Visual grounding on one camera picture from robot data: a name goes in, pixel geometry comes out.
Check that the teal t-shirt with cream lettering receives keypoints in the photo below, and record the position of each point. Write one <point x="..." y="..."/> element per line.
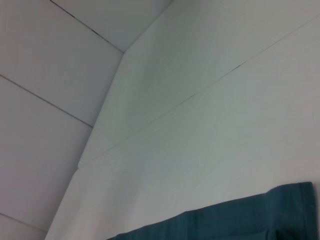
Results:
<point x="237" y="220"/>

